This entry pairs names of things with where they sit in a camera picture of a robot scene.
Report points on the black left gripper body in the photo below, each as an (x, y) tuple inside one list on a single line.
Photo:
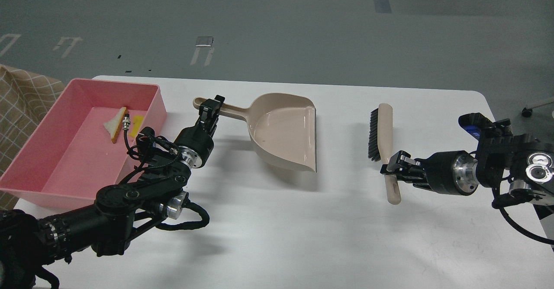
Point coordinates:
[(196, 143)]

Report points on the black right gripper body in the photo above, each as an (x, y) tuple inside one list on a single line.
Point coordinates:
[(449, 173)]

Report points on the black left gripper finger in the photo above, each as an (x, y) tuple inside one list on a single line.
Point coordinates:
[(219, 101), (207, 113)]

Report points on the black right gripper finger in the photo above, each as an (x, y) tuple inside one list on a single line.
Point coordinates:
[(402, 158), (410, 174)]

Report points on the beige hand brush black bristles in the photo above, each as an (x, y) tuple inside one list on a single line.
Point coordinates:
[(380, 147)]

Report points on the yellow sponge piece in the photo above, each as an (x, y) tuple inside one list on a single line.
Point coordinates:
[(136, 125)]

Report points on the beige plastic dustpan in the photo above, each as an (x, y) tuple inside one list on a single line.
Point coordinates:
[(282, 128)]

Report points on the white bread slice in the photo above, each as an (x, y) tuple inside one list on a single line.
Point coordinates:
[(114, 125)]

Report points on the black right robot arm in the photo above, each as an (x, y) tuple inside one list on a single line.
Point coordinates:
[(517, 168)]

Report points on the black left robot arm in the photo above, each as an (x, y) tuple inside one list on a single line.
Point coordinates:
[(151, 196)]

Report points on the pink plastic bin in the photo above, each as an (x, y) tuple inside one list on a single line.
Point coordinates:
[(70, 155)]

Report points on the black caster wheel leg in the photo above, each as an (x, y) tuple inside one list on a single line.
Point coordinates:
[(528, 109)]

